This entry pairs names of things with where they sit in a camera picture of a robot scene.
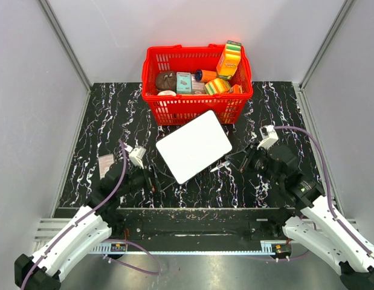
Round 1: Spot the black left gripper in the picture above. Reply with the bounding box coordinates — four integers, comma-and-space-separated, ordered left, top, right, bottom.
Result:
117, 161, 175, 197

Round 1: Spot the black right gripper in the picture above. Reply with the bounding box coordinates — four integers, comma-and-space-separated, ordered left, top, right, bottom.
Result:
225, 141, 283, 186

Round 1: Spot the white whiteboard marker pen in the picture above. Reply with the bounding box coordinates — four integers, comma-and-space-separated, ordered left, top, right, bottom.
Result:
210, 161, 230, 172

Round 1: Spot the small white whiteboard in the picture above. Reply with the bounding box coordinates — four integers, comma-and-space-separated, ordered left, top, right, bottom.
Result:
156, 111, 233, 184

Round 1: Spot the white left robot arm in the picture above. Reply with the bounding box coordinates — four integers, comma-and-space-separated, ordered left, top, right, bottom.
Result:
14, 162, 161, 289

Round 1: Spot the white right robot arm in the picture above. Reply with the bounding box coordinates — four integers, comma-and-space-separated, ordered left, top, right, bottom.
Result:
225, 144, 374, 289

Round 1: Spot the small pink label card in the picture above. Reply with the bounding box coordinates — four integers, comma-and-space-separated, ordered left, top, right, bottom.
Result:
98, 154, 115, 179

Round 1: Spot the orange snack packet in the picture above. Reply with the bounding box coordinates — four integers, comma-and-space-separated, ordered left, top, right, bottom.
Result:
228, 84, 243, 94

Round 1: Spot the red plastic shopping basket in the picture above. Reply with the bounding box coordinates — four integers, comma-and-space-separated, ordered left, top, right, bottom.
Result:
141, 44, 253, 126

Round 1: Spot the yellow green sponge pack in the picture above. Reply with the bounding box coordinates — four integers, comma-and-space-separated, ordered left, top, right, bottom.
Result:
204, 78, 231, 95

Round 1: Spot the pink white small box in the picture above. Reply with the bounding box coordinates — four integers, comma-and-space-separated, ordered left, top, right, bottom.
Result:
191, 74, 206, 94

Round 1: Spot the white round lid container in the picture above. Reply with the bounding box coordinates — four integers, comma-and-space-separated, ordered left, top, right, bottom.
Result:
158, 90, 176, 96

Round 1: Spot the orange blue cylindrical can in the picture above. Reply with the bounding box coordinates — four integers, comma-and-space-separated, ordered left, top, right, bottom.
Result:
195, 69, 218, 83

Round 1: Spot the teal white small box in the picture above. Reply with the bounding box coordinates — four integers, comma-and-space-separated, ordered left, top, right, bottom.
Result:
176, 72, 192, 94

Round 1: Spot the brown round bread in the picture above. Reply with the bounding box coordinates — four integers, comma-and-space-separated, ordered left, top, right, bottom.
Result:
155, 71, 177, 91

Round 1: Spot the orange green sponge box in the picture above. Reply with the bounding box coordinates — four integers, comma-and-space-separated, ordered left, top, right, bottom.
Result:
216, 40, 242, 80

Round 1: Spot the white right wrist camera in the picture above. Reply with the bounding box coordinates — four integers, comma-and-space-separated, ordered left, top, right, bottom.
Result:
257, 125, 279, 150

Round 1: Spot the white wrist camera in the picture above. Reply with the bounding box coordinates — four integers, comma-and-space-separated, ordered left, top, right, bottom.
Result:
257, 125, 279, 150
125, 144, 146, 169

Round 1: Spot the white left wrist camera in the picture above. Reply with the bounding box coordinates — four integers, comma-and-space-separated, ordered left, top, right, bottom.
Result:
125, 144, 146, 169

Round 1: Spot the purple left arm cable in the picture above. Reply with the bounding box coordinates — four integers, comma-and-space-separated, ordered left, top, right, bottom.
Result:
19, 138, 162, 290

